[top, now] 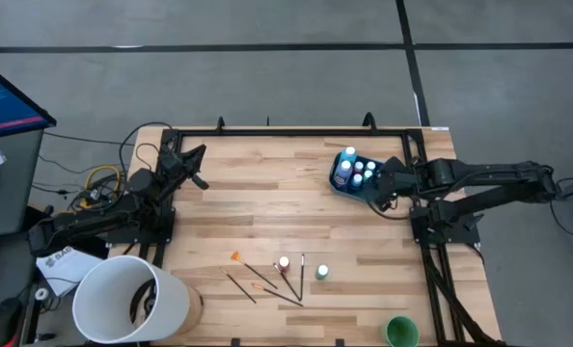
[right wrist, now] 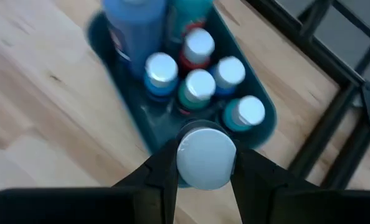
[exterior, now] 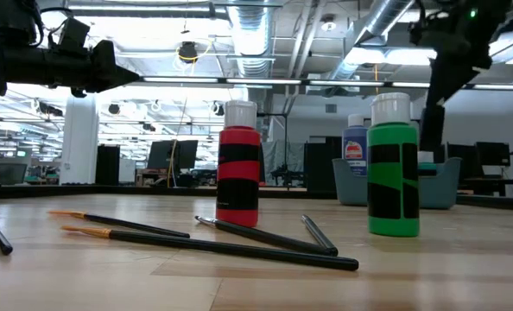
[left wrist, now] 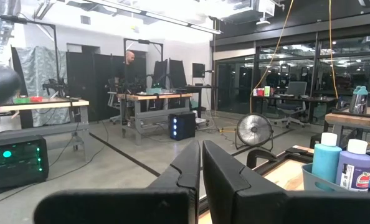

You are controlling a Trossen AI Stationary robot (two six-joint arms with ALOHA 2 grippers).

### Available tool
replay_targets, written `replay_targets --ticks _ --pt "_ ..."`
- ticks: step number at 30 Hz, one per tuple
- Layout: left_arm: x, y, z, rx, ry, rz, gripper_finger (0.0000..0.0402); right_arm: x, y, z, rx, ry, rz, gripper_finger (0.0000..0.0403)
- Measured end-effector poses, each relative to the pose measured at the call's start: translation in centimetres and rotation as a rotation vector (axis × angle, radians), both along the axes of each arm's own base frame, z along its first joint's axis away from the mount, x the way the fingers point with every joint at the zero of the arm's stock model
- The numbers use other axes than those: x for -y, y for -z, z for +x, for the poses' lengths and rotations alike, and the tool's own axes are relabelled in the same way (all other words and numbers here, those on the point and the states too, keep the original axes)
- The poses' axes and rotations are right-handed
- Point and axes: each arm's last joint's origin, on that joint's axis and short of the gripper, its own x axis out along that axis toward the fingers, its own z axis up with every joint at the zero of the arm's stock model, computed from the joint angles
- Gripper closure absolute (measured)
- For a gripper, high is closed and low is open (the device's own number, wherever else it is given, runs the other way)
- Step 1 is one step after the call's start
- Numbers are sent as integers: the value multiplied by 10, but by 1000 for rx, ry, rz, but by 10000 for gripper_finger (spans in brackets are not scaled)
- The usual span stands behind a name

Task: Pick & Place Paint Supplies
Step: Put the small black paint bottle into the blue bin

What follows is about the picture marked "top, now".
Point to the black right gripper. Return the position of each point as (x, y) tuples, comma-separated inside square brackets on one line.
[(395, 176)]

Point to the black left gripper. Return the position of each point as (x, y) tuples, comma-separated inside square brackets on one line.
[(171, 165)]

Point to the teal plastic bin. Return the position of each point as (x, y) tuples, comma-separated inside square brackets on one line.
[(359, 195)]

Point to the large purple paint bottle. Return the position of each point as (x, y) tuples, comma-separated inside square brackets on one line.
[(343, 174)]

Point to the large light blue paint bottle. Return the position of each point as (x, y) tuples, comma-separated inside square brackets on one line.
[(349, 155)]

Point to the orange bristle black paintbrush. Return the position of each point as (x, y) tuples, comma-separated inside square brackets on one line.
[(236, 256)]

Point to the thin black paintbrush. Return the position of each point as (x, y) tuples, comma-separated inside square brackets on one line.
[(238, 286), (286, 282), (302, 277)]

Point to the small red paint bottle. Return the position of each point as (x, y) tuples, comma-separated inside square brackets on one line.
[(283, 266)]

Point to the copper ferrule black paintbrush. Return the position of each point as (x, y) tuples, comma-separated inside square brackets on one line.
[(277, 294)]

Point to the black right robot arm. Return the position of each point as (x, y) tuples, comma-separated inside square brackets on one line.
[(499, 176)]

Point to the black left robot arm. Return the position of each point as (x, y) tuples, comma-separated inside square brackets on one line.
[(98, 219)]

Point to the green plastic cup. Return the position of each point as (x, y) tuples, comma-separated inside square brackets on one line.
[(401, 332)]

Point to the black curved object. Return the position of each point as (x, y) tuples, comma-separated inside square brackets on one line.
[(142, 301)]

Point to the white plastic bucket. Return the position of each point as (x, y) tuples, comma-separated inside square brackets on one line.
[(113, 289)]

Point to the white paper sheet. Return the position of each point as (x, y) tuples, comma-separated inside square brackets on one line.
[(60, 270)]

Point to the grey cabinet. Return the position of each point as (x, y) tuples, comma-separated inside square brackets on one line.
[(11, 193)]

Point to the white tape roll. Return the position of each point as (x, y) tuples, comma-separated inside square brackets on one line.
[(41, 294)]

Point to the monitor with blue screen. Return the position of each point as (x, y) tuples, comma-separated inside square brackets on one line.
[(2, 106)]

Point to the black computer mouse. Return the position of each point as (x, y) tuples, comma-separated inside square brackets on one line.
[(6, 320)]

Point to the black aluminium table frame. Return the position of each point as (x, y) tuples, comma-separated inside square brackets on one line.
[(291, 132)]

